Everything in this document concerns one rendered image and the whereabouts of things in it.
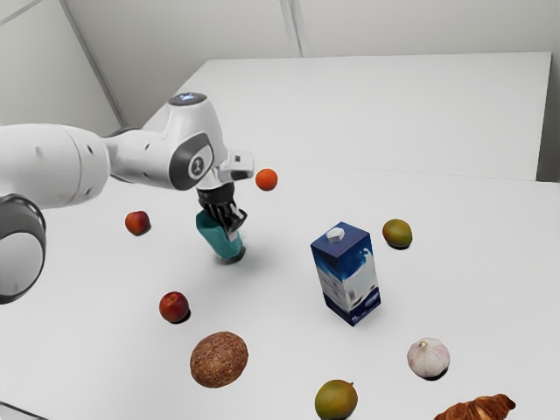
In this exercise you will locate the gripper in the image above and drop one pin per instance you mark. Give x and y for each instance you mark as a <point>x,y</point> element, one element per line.
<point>217,205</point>

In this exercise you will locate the teal faceted mug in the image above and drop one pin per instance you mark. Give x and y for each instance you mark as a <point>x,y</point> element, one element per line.
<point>219,240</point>

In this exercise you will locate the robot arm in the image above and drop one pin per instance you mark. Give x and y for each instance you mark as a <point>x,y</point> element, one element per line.
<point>140,159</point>

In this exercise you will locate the orange fruit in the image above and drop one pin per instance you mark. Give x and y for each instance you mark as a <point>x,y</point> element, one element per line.
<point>266,179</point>

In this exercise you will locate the red peach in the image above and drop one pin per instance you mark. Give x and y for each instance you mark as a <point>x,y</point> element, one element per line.
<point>137,222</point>
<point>173,307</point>

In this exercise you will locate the blue white milk carton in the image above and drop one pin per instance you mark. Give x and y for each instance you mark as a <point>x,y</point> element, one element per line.
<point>346,273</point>

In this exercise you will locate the brown round bread loaf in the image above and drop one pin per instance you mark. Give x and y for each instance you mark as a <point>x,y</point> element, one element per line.
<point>219,359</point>

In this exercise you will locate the green mango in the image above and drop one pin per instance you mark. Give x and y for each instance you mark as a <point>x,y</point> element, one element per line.
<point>397,233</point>
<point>336,399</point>

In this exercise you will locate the white garlic bulb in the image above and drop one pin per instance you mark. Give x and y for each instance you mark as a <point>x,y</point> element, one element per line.
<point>428,358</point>

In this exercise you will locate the brown croissant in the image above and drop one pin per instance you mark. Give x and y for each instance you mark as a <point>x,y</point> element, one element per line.
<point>474,408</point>

